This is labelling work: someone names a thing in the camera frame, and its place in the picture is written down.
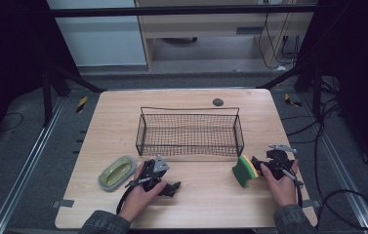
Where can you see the aluminium floor rail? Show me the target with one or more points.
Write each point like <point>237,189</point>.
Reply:
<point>344,175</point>
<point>25,169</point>

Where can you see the black horizontal metal bar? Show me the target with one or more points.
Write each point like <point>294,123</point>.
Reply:
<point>171,11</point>

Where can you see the black metal stand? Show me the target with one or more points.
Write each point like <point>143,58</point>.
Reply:
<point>316,94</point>
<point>46,97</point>

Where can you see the grey tape piece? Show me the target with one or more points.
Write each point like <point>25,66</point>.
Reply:
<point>311,203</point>
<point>62,203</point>

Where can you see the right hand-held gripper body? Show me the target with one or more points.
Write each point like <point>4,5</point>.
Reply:
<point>277,162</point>

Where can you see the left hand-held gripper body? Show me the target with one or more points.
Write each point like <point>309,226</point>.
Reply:
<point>159,165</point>

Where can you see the black curtain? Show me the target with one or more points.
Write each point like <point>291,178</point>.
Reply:
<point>9,48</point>
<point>360,65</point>

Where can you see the white cabinet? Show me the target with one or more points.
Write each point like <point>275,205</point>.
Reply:
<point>100,42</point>

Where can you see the yellow and black tape strip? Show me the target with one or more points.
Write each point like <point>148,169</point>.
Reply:
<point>290,101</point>
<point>81,104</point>

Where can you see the person's right hand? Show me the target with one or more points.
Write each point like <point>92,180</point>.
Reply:
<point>284,191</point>

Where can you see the grey round table grommet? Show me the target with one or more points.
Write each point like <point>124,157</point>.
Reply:
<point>218,102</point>

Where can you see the person's left hand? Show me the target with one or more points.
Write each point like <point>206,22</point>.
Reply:
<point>139,201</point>

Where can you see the green soap dish grey rim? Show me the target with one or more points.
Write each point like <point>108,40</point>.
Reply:
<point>116,174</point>

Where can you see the green and yellow sponge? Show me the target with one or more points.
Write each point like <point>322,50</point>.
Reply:
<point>243,172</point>

